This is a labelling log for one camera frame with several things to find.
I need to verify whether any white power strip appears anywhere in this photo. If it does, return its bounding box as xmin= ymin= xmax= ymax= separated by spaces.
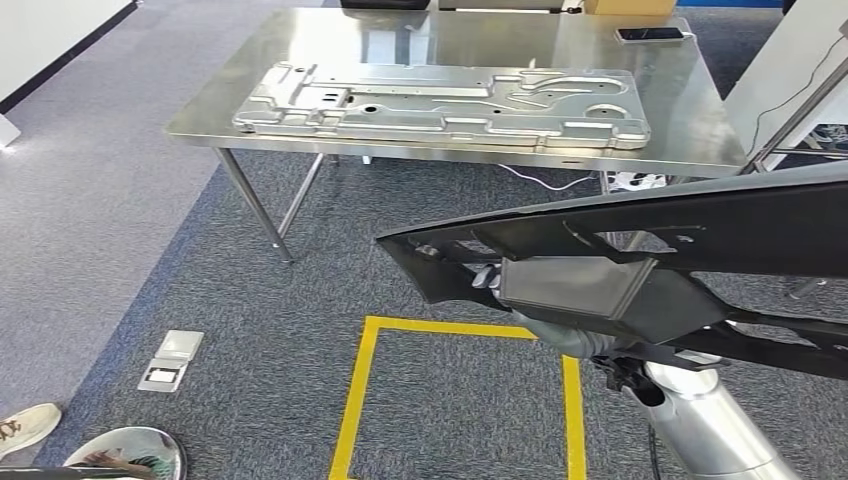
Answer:
xmin=608 ymin=172 xmax=667 ymax=193

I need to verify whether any silver floor socket box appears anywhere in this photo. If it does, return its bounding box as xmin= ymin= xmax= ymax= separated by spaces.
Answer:
xmin=137 ymin=329 xmax=205 ymax=393

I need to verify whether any stamped silver metal panel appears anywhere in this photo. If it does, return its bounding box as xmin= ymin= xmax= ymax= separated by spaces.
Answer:
xmin=231 ymin=61 xmax=653 ymax=152

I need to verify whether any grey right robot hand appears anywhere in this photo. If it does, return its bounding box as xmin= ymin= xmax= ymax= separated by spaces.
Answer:
xmin=471 ymin=263 xmax=599 ymax=360

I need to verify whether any person's foot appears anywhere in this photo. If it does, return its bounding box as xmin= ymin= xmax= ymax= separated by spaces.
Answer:
xmin=804 ymin=122 xmax=848 ymax=152
xmin=0 ymin=402 xmax=64 ymax=458

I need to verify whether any yellow floor tape square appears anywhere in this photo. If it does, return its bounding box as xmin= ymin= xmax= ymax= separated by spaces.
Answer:
xmin=327 ymin=315 xmax=589 ymax=480

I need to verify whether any white cable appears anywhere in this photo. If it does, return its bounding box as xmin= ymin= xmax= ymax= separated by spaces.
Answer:
xmin=498 ymin=163 xmax=598 ymax=192

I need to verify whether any blue panel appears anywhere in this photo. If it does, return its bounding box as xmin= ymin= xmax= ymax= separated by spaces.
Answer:
xmin=676 ymin=0 xmax=784 ymax=8

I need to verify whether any black smartphone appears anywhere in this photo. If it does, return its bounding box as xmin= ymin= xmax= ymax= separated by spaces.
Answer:
xmin=614 ymin=26 xmax=687 ymax=44

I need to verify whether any tan cardboard box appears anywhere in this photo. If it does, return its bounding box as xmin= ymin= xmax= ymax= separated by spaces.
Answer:
xmin=582 ymin=0 xmax=678 ymax=17

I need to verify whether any long black plastic part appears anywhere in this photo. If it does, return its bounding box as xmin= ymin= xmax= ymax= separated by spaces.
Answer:
xmin=375 ymin=162 xmax=848 ymax=382

